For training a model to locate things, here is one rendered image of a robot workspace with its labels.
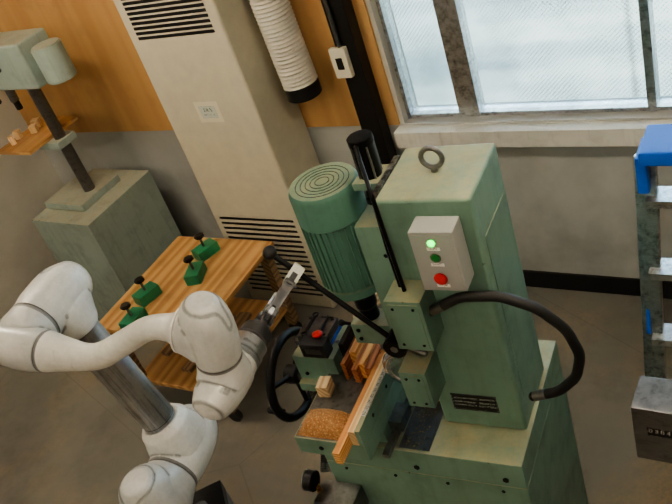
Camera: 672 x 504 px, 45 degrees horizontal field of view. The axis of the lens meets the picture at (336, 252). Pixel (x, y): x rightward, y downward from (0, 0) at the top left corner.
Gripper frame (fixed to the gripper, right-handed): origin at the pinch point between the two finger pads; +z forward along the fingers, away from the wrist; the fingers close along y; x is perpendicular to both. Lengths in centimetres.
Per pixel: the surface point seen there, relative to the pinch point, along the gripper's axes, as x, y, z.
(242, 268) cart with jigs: 17, -125, 96
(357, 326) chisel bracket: -22.0, -11.6, 10.4
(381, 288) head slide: -19.6, 9.8, 7.0
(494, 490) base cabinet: -73, -14, -8
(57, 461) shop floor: 40, -221, 19
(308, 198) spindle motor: 7.1, 21.7, 7.0
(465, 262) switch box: -28.4, 38.9, -0.3
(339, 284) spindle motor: -10.7, 4.3, 5.4
